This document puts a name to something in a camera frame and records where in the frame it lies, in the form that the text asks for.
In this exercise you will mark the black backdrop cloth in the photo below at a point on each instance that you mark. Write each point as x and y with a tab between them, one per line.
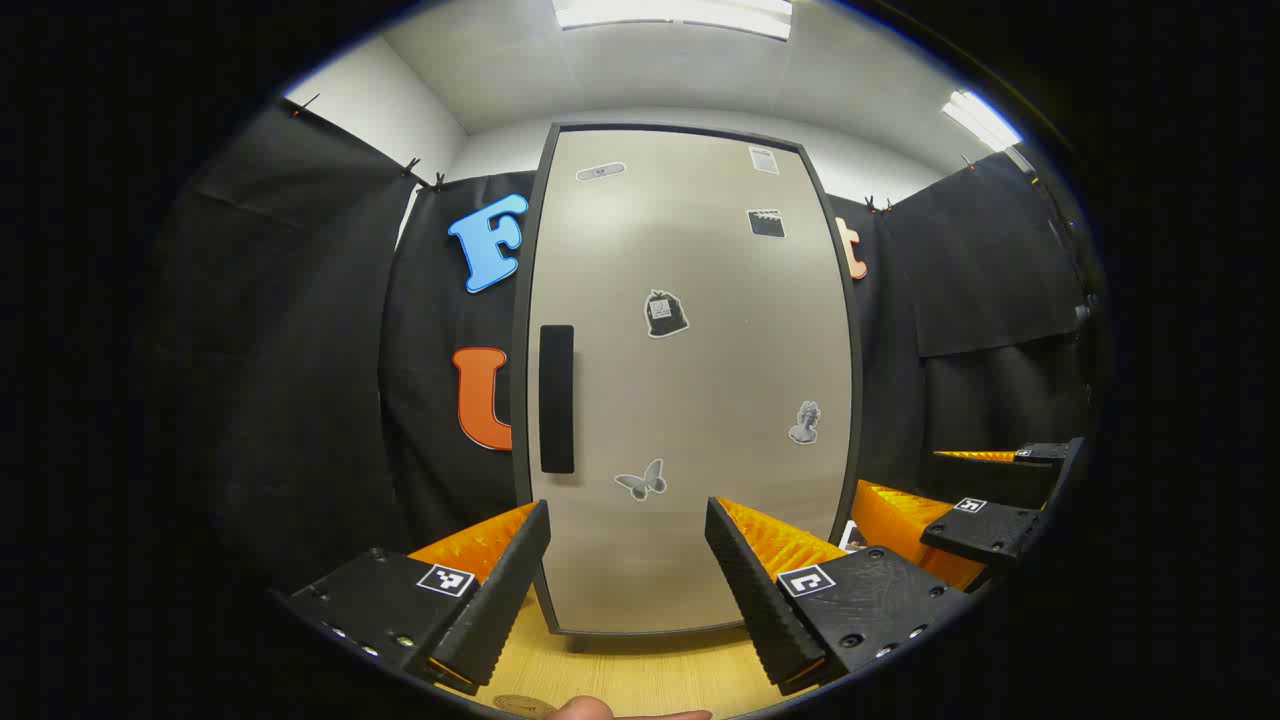
300	350

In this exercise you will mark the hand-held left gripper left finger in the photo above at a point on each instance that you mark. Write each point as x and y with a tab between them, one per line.
500	600

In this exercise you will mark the white photo card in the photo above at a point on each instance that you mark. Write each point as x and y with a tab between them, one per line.
852	537

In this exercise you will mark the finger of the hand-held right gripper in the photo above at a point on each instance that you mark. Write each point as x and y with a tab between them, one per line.
1045	453
985	530

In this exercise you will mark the small ceiling light panel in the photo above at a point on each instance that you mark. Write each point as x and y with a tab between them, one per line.
980	120

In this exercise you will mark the grey cabinet door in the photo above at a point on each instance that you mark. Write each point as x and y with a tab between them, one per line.
700	380

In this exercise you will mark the round wooden coaster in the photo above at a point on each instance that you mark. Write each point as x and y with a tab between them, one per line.
520	707

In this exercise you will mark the grey cabinet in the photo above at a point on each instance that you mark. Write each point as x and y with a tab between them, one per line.
520	330

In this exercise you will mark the long ceiling light panel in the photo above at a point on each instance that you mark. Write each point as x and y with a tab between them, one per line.
670	12

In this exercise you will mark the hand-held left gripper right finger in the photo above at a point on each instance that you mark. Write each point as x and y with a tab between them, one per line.
760	600

